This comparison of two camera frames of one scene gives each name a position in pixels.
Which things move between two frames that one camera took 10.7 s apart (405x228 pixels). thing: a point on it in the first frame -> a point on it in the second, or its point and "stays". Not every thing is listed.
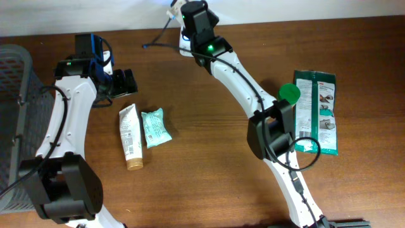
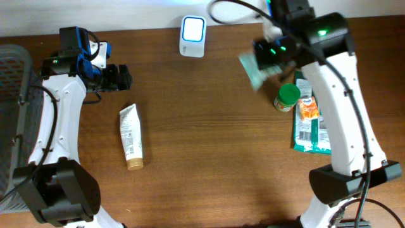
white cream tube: x=130 y=130 stays
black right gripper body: x=187 y=27 -> x=273 y=49
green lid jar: x=290 y=92 stays
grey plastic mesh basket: x=26 y=106 stays
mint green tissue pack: x=155 y=132 -> x=255 y=75
